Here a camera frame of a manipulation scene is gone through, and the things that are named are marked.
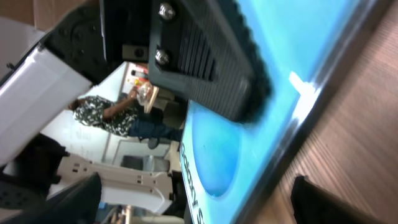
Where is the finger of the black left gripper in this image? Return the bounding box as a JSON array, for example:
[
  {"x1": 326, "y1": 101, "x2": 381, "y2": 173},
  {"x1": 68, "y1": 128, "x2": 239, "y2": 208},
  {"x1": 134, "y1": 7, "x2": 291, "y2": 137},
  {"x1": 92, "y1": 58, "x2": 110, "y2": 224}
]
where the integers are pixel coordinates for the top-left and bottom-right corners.
[{"x1": 149, "y1": 0, "x2": 271, "y2": 123}]

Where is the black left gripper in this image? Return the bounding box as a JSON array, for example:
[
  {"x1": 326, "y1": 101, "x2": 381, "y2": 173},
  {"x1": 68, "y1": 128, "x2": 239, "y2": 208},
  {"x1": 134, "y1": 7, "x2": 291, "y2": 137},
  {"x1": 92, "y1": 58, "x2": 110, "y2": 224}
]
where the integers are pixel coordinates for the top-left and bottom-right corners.
[{"x1": 99, "y1": 0, "x2": 152, "y2": 62}]

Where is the colourful box beside table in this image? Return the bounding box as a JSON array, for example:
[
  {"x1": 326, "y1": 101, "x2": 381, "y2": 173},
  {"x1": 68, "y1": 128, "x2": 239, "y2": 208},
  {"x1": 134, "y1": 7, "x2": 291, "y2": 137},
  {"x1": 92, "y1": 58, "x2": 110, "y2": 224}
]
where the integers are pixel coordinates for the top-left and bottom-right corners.
[{"x1": 121, "y1": 62, "x2": 161, "y2": 114}]

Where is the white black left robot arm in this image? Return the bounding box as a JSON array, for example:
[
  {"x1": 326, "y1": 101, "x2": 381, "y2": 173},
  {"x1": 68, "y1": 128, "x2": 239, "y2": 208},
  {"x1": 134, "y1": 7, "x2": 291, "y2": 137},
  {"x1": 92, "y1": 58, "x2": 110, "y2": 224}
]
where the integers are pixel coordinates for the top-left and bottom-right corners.
[{"x1": 1, "y1": 1, "x2": 270, "y2": 194}]

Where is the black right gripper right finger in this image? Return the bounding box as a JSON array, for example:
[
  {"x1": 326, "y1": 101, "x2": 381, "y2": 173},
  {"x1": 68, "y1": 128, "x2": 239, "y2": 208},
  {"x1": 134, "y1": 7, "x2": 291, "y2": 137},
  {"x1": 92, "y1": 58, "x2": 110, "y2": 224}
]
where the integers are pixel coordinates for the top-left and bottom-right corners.
[{"x1": 290, "y1": 175, "x2": 381, "y2": 224}]

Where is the light blue Galaxy smartphone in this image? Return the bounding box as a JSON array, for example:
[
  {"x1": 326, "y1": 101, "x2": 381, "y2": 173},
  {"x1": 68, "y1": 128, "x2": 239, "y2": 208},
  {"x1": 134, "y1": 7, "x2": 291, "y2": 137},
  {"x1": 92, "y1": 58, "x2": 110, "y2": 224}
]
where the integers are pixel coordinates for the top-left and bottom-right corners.
[{"x1": 180, "y1": 0, "x2": 393, "y2": 223}]

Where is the person in patterned shirt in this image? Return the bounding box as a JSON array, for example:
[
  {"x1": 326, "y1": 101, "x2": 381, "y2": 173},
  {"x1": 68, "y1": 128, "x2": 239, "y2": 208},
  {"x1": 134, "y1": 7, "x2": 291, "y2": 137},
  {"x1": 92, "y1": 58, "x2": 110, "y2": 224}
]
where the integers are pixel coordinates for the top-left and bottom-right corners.
[{"x1": 68, "y1": 87, "x2": 183, "y2": 142}]

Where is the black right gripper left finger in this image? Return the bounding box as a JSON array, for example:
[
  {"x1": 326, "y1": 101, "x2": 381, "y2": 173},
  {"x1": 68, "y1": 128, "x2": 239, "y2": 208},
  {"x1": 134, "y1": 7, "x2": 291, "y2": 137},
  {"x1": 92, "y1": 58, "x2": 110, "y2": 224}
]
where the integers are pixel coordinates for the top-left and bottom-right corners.
[{"x1": 1, "y1": 173, "x2": 102, "y2": 224}]

